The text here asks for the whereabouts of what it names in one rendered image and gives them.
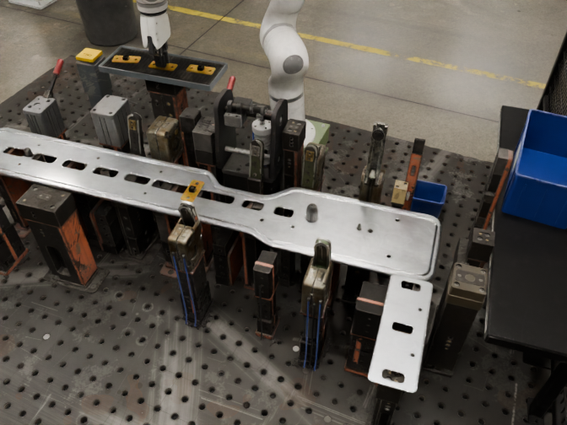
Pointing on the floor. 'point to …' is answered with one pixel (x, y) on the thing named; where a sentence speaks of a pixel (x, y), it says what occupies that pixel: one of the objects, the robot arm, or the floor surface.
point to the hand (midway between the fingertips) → (161, 58)
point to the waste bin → (108, 21)
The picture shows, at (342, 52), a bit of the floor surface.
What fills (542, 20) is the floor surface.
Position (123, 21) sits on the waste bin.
